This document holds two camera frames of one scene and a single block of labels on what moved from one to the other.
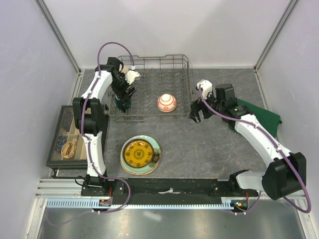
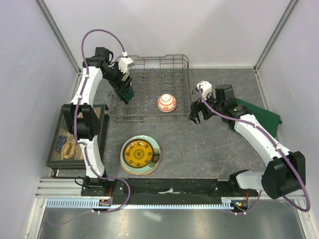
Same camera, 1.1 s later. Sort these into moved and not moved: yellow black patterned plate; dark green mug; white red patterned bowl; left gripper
Moved: dark green mug
Not moved: white red patterned bowl; yellow black patterned plate; left gripper
